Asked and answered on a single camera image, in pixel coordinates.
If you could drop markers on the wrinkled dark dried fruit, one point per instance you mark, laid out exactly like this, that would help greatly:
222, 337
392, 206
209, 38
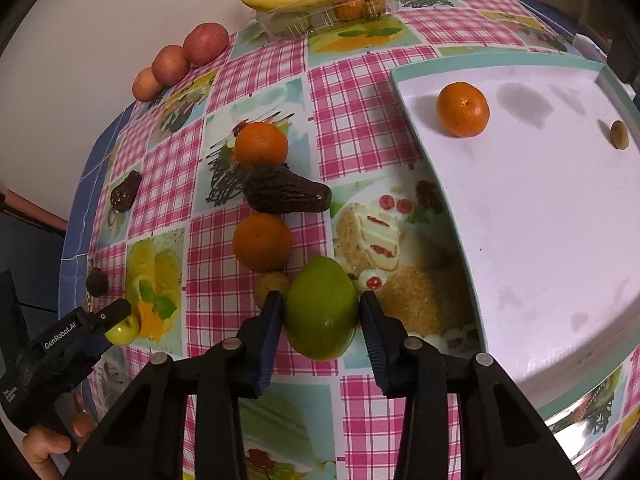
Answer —
287, 192

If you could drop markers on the large green apple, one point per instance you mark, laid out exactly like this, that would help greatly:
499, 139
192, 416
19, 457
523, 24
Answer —
322, 307

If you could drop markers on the small olive-brown fruit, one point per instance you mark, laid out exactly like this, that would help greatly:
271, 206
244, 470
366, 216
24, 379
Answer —
619, 134

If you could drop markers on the small yellow fruit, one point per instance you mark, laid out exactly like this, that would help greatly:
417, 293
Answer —
267, 285

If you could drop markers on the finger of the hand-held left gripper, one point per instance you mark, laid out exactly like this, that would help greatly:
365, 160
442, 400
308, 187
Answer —
95, 355
112, 312

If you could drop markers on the orange tangerine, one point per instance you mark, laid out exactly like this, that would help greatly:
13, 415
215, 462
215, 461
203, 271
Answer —
262, 241
462, 109
261, 144
350, 10

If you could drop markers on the medium red apple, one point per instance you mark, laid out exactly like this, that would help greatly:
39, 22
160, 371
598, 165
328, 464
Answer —
171, 64

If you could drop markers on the small orange-red apple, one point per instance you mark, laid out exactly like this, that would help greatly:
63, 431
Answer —
146, 83

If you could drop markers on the small dark date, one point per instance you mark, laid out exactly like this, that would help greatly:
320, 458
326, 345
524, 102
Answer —
96, 281

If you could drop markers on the clear plastic clamshell container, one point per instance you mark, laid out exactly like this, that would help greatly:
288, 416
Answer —
300, 22

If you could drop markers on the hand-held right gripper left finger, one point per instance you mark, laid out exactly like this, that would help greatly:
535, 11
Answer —
270, 330

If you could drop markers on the white tray with teal rim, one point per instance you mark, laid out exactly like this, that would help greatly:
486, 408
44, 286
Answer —
525, 210

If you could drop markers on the black furniture piece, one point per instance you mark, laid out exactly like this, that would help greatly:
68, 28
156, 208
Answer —
10, 305

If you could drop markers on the blue gridded undercloth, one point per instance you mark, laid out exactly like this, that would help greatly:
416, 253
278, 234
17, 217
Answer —
75, 210

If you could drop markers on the reddish wooden board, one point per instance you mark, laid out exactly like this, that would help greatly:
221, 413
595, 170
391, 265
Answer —
35, 212

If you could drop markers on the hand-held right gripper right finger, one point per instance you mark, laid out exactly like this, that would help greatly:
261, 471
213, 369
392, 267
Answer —
374, 340

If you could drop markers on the small green fruit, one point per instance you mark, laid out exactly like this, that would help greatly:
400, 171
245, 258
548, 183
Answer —
124, 332

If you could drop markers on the black object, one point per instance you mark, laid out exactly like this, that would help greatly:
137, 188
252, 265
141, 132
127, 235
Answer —
625, 50

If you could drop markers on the elongated brown date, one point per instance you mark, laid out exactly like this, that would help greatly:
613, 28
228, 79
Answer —
125, 190

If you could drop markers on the large red apple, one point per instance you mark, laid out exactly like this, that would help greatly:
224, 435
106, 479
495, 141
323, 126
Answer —
206, 42

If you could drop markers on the white plastic piece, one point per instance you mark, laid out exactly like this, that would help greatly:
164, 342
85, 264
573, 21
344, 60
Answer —
590, 47

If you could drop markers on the pink checked printed tablecloth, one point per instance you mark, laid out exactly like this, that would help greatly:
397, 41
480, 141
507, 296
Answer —
350, 110

